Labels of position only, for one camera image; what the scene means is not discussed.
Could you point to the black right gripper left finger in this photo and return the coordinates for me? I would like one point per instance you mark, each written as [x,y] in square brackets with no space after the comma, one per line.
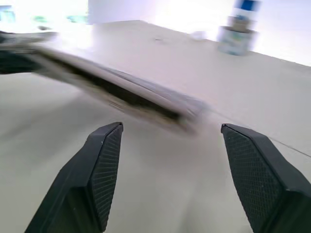
[80,184]

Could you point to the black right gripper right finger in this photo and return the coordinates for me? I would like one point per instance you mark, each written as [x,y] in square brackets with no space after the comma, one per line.
[264,184]

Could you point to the white bottle with blue label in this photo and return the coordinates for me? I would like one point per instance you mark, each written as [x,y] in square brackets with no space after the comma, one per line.
[245,13]

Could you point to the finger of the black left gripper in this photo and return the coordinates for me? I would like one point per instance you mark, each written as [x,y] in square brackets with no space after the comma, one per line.
[22,38]
[14,61]

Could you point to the white can with green print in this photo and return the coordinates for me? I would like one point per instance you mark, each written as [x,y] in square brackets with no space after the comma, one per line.
[235,40]

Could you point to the grey tray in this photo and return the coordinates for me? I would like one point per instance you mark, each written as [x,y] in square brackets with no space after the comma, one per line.
[126,89]

